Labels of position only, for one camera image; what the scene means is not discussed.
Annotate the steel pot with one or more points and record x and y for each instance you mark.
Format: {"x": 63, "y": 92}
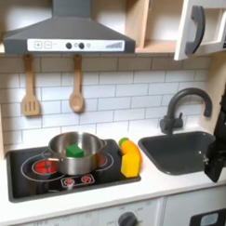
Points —
{"x": 75, "y": 166}

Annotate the green wooden block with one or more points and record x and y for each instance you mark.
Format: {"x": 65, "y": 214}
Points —
{"x": 74, "y": 151}

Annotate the dark grey sink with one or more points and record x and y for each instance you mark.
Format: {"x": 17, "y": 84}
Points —
{"x": 178, "y": 151}

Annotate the dark grey tap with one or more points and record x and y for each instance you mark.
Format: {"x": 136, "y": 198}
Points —
{"x": 172, "y": 120}

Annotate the yellow wooden block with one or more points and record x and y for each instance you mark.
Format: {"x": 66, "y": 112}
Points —
{"x": 130, "y": 165}

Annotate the orange toy carrot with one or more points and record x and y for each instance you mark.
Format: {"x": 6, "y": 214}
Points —
{"x": 130, "y": 146}

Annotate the grey oven knob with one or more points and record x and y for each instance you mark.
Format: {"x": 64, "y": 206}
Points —
{"x": 127, "y": 222}

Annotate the white oven control panel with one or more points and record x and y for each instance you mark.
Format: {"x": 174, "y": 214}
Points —
{"x": 91, "y": 218}

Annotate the white toy microwave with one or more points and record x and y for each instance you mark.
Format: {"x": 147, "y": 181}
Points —
{"x": 215, "y": 23}

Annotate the wooden spoon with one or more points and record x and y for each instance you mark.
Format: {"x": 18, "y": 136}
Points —
{"x": 76, "y": 102}

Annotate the wooden cabinet shelf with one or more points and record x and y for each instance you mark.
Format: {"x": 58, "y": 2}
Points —
{"x": 134, "y": 19}

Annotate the black toy stove top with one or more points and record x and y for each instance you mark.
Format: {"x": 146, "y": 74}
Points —
{"x": 21, "y": 188}

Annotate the slotted wooden spatula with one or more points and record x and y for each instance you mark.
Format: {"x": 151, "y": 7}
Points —
{"x": 30, "y": 105}

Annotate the grey range hood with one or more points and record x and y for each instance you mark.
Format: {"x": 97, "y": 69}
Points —
{"x": 68, "y": 29}

